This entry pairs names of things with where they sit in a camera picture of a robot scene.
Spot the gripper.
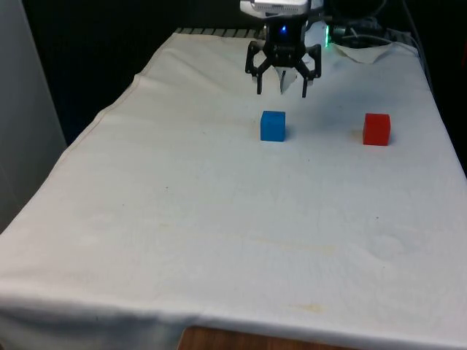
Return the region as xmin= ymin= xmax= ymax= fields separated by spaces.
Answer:
xmin=244 ymin=16 xmax=323 ymax=99

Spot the blue cube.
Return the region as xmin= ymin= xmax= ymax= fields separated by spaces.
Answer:
xmin=260 ymin=110 xmax=287 ymax=142

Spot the red cube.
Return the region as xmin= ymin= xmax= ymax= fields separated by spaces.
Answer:
xmin=362 ymin=112 xmax=392 ymax=147

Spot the pale grey panel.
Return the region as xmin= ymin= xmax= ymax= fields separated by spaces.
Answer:
xmin=0 ymin=0 xmax=69 ymax=235

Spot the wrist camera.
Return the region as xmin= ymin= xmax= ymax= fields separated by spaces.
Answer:
xmin=239 ymin=0 xmax=312 ymax=18

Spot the grey cable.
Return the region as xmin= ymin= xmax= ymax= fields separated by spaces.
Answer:
xmin=332 ymin=30 xmax=394 ymax=47

